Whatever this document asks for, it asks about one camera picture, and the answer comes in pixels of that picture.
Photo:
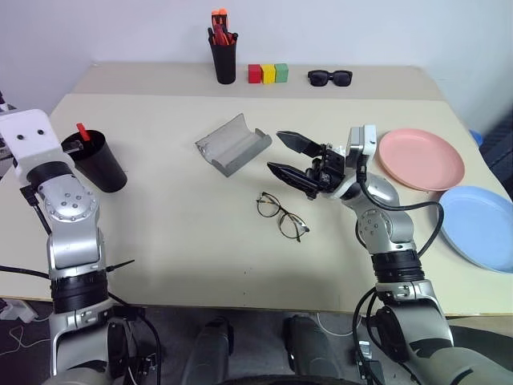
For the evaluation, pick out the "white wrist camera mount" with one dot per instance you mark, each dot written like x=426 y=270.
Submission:
x=356 y=146
x=30 y=136

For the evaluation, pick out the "orange capped marker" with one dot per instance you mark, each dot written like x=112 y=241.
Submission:
x=216 y=18
x=224 y=18

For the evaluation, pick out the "dark rounded robot leg shape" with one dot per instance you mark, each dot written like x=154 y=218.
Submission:
x=310 y=353
x=210 y=353

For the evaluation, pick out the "grey felt glasses case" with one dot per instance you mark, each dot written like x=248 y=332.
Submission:
x=240 y=148

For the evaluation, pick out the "tall black pen cup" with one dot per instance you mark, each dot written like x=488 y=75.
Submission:
x=225 y=64

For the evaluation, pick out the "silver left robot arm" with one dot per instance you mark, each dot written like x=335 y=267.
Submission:
x=74 y=240

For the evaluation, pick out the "small black floor box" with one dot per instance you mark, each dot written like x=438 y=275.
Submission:
x=366 y=355

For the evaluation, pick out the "yellow wooden block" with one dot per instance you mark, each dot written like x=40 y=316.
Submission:
x=268 y=74

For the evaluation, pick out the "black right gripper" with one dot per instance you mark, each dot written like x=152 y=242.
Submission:
x=332 y=168

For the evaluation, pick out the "black ribbed object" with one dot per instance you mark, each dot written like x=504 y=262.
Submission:
x=499 y=148

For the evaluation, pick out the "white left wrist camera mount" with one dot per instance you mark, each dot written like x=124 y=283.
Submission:
x=30 y=136

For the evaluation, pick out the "thin dark rimmed eyeglasses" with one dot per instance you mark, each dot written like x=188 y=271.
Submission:
x=267 y=203

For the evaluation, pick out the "blue plate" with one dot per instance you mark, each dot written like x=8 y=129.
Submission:
x=481 y=224

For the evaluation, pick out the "green wooden block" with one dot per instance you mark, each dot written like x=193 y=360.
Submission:
x=282 y=73

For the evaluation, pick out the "red wooden block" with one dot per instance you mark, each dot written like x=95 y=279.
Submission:
x=254 y=74

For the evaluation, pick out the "black sunglasses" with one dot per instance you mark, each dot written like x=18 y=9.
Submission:
x=318 y=78

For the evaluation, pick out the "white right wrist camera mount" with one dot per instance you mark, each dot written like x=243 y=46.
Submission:
x=356 y=146

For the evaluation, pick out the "blue round object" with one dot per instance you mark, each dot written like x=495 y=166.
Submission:
x=477 y=137

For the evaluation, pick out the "wide black plastic cup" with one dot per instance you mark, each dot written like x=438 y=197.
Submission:
x=102 y=168

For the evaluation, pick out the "white power strip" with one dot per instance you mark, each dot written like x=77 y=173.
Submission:
x=18 y=310

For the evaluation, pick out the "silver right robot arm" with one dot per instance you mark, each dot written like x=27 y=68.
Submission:
x=384 y=232

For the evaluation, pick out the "pink plate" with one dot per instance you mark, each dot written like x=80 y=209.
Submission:
x=421 y=158

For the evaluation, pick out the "red marker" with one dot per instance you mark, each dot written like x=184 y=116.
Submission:
x=83 y=131

